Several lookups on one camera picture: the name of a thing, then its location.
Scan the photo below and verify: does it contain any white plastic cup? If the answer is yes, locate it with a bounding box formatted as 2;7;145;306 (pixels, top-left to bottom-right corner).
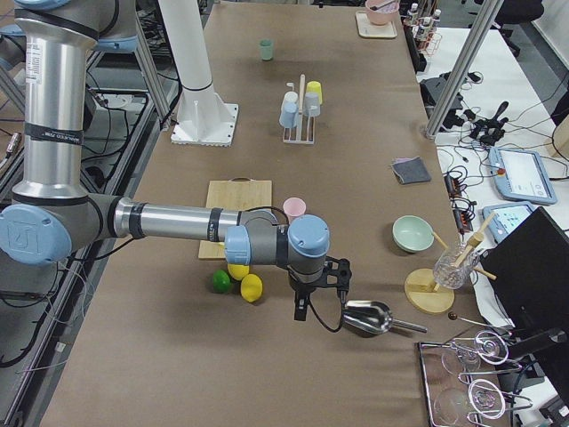
283;91;298;104

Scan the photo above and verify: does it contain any bamboo cutting board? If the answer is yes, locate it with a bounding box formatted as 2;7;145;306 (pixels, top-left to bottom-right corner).
197;178;272;260

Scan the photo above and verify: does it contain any grey folded cloth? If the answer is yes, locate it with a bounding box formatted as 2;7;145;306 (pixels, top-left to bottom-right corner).
390;157;431;185

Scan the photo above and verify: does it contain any black monitor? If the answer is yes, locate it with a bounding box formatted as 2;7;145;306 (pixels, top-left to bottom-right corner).
481;207;568;401

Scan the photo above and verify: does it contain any aluminium frame post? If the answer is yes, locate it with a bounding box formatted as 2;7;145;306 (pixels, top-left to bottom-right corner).
424;0;503;141

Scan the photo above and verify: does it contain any green ceramic bowl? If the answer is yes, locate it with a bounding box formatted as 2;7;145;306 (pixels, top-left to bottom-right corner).
392;215;434;254

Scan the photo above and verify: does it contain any yellow lemon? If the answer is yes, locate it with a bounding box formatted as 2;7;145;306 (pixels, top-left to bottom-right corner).
240;273;263;302
228;263;250;281

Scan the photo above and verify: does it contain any clear crystal glass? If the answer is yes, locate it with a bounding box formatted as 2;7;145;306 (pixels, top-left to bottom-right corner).
433;243;479;290

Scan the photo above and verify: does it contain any green lime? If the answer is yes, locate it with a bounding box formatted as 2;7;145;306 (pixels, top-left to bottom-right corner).
212;270;232;294

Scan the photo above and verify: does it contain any wooden cup tree stand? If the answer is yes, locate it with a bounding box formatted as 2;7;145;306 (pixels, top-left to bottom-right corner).
405;213;497;314

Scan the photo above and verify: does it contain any pink bowl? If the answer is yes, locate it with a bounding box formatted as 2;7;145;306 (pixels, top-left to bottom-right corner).
365;0;399;26

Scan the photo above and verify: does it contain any grey plastic cup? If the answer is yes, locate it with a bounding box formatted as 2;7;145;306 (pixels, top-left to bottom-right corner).
303;92;321;117

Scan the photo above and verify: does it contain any beige tray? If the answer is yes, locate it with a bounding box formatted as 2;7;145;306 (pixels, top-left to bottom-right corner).
355;11;397;39

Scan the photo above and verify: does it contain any white wire cup holder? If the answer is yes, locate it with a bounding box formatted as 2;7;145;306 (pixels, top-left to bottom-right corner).
281;74;317;145

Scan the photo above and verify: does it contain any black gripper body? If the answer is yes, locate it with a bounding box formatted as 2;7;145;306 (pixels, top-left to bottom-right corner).
288;256;351;299

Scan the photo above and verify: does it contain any pink plastic cup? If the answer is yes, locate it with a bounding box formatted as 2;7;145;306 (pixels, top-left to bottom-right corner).
283;197;307;223

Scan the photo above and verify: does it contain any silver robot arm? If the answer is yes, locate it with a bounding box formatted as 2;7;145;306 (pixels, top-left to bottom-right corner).
1;1;351;321

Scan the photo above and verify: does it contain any steel scoop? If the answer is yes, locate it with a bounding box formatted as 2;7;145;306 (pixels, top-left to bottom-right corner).
343;300;428;335

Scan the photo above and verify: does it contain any green plastic cup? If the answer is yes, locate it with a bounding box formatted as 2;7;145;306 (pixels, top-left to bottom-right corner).
259;39;274;61

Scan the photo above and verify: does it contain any blue plastic cup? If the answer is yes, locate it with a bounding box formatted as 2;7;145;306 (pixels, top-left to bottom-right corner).
279;101;298;129

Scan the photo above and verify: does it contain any wire glass rack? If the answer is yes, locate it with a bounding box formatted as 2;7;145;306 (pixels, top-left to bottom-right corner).
417;330;533;426

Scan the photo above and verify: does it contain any yellow plastic cup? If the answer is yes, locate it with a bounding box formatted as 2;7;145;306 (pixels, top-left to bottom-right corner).
306;80;323;105

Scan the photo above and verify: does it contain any bottle carrier rack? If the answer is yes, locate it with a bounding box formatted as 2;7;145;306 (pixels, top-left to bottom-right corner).
402;1;442;58

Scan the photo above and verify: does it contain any blue teach pendant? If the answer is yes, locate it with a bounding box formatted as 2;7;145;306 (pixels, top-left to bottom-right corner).
488;147;557;205
482;201;536;244

